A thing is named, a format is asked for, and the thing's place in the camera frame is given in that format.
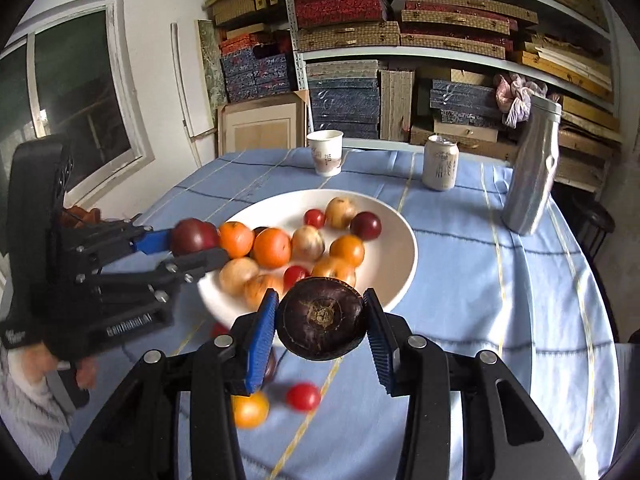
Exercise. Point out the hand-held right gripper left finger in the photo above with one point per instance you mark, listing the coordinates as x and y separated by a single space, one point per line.
260 340

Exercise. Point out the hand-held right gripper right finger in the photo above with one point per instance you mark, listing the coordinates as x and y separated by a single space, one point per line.
380 345

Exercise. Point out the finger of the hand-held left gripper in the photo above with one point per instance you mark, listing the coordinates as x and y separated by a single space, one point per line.
152 241
205 260

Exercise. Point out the tan round fruit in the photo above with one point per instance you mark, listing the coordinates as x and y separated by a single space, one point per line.
341 212
238 275
307 242

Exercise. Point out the spotted orange-tan fruit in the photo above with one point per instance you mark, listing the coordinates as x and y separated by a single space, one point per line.
334 269
262 287

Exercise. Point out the yellow-orange round fruit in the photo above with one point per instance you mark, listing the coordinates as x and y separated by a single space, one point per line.
250 409

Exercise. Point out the white plate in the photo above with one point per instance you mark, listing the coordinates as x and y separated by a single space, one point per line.
395 260

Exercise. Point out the small red tomato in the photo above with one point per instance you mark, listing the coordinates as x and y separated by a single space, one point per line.
314 217

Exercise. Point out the person's left forearm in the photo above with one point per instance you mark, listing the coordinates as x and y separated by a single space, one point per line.
30 410

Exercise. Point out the person's left hand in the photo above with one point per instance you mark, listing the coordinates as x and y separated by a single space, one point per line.
86 375

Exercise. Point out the blue checked tablecloth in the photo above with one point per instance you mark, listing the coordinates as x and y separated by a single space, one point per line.
475 310

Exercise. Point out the wooden framed panel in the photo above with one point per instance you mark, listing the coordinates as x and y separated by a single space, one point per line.
260 130

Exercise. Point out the white curved strip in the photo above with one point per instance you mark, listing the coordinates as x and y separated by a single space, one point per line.
180 85

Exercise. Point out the white paper cup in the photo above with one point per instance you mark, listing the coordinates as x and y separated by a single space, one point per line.
325 155

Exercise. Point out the dark window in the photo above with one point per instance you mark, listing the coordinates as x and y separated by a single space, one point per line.
75 85

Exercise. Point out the green marbled panel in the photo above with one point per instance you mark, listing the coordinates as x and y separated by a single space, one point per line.
210 70

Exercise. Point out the white drink can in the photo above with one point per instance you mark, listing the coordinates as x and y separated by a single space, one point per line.
440 165

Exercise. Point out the stack of blue red boxes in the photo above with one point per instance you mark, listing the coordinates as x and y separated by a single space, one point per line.
255 75

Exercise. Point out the white metal shelf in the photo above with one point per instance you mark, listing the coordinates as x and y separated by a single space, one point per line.
299 75

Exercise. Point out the stack of grey-blue boxes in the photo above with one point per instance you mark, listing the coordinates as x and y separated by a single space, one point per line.
345 100

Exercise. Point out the silver metal bottle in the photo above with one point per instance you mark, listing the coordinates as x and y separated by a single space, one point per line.
530 175

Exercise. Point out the upright woven box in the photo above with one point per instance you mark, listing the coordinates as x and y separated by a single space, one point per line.
397 105

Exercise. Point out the black stool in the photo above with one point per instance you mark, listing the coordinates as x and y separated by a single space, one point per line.
595 220

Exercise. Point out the stack of dark blue boxes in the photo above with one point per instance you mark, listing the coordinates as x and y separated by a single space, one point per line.
465 100

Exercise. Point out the pink cloth bundle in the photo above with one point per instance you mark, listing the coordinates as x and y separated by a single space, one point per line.
515 95

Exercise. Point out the stack of red woven boxes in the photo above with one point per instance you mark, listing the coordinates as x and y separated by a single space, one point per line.
340 2

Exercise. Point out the stack of light wooden boxes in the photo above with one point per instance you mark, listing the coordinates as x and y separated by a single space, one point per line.
565 60

